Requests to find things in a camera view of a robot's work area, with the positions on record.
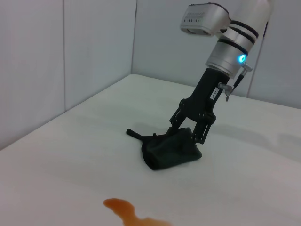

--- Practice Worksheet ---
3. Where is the dark blue rag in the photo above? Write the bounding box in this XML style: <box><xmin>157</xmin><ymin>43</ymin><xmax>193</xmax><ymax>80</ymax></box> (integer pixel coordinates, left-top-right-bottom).
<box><xmin>126</xmin><ymin>127</ymin><xmax>203</xmax><ymax>171</ymax></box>

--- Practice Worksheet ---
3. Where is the right arm cable with plug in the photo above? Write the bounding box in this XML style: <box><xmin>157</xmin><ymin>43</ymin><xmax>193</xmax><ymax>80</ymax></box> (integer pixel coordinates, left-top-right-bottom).
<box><xmin>224</xmin><ymin>62</ymin><xmax>253</xmax><ymax>102</ymax></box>

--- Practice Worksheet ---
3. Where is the brown water stain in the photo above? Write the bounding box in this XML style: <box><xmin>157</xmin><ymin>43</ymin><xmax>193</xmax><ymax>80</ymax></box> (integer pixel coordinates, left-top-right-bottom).
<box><xmin>103</xmin><ymin>197</ymin><xmax>172</xmax><ymax>226</ymax></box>

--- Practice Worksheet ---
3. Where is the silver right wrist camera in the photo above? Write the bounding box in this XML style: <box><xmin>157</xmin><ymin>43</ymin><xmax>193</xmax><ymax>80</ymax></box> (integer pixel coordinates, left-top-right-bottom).
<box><xmin>180</xmin><ymin>2</ymin><xmax>232</xmax><ymax>37</ymax></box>

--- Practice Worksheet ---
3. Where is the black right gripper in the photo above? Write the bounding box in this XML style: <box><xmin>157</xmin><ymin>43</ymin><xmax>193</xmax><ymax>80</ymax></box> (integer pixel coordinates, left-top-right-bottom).
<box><xmin>168</xmin><ymin>67</ymin><xmax>228</xmax><ymax>144</ymax></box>

